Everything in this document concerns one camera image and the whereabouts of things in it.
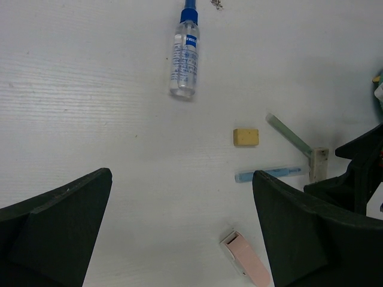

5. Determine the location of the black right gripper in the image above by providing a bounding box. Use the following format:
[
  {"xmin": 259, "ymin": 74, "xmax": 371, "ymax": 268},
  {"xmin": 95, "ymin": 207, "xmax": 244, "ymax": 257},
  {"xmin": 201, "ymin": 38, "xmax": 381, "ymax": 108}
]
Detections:
[{"xmin": 253, "ymin": 124, "xmax": 382, "ymax": 286}]

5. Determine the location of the small tan eraser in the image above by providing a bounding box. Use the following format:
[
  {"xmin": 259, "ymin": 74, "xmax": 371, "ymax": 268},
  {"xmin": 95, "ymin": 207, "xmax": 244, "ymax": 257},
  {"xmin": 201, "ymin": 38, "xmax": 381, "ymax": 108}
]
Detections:
[{"xmin": 233, "ymin": 129, "xmax": 259, "ymax": 146}]

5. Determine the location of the blue green ruler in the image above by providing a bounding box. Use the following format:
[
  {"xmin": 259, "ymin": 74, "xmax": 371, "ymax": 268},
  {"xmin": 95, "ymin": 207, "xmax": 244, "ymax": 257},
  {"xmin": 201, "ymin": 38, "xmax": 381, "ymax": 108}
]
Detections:
[{"xmin": 234, "ymin": 166, "xmax": 309, "ymax": 183}]

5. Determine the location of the small clear blue bottle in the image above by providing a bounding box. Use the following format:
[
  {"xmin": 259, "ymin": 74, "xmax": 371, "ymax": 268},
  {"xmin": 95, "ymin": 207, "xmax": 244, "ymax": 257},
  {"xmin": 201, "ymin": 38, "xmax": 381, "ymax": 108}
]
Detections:
[{"xmin": 169, "ymin": 1, "xmax": 200, "ymax": 101}]

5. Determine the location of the pink eraser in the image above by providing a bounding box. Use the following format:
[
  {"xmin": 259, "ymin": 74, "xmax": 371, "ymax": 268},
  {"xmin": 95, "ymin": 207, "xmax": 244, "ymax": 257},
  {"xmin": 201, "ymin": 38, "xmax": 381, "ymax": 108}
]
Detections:
[{"xmin": 220, "ymin": 230, "xmax": 271, "ymax": 287}]

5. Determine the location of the green lead refill tube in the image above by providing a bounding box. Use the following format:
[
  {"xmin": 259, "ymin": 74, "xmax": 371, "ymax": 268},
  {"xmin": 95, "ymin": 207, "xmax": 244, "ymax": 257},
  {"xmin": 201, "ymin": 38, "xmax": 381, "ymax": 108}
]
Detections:
[{"xmin": 266, "ymin": 113, "xmax": 312, "ymax": 158}]

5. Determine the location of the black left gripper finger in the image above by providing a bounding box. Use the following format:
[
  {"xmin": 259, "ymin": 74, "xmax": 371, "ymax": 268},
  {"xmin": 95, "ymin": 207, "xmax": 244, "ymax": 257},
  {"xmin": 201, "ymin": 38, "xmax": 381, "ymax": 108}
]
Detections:
[{"xmin": 1, "ymin": 168, "xmax": 113, "ymax": 286}]

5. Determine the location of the teal round desk organizer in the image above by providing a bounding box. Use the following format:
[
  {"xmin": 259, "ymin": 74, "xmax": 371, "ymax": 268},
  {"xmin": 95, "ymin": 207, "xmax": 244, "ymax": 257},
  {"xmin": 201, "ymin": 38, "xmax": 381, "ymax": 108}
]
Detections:
[{"xmin": 372, "ymin": 72, "xmax": 383, "ymax": 109}]

